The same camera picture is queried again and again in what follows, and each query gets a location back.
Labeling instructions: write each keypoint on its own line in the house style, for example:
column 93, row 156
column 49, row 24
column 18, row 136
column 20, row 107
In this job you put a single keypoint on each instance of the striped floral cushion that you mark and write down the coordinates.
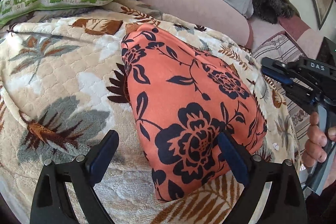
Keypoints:
column 275, row 45

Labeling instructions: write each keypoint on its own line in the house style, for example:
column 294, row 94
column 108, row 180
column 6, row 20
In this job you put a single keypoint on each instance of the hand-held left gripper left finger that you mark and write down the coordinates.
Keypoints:
column 102, row 161

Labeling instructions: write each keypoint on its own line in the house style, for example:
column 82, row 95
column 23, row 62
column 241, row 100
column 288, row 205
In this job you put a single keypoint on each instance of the dark furry item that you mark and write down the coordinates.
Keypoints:
column 267, row 3

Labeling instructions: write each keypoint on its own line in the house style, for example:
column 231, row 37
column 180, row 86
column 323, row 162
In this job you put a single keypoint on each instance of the pink bolster cushion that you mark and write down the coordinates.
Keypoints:
column 197, row 8

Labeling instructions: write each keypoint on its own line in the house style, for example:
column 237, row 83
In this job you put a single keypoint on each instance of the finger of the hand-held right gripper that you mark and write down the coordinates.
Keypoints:
column 275, row 63
column 278, row 75

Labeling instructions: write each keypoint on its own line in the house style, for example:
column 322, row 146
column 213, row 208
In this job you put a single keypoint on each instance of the orange floral garment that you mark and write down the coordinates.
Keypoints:
column 183, row 87

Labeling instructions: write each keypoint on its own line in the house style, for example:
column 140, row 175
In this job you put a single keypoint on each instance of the small white scrap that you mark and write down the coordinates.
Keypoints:
column 275, row 145

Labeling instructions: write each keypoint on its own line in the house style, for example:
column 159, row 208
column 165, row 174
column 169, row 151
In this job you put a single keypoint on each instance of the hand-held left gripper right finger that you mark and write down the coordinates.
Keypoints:
column 233, row 158

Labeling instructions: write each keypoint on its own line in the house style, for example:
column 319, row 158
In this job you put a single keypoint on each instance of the person's right hand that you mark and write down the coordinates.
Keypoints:
column 316, row 142

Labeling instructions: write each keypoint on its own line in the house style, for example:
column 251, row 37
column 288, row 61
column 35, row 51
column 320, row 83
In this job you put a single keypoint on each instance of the leaf-printed beige blanket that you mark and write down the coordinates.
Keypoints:
column 65, row 61

